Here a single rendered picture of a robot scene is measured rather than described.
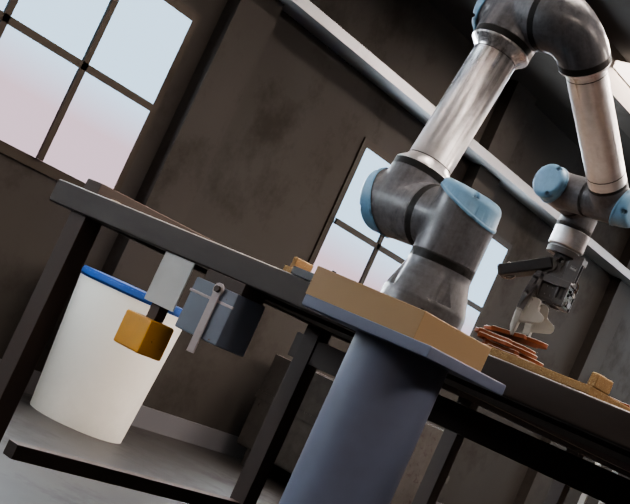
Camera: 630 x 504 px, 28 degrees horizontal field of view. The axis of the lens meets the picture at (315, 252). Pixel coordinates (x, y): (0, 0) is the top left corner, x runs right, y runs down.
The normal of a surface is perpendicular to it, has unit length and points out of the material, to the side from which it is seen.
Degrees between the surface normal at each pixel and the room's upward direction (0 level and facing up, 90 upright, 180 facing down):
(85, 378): 94
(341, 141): 90
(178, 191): 90
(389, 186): 81
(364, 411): 90
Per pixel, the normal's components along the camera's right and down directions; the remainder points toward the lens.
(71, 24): 0.73, 0.28
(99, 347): -0.07, -0.04
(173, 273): -0.56, -0.31
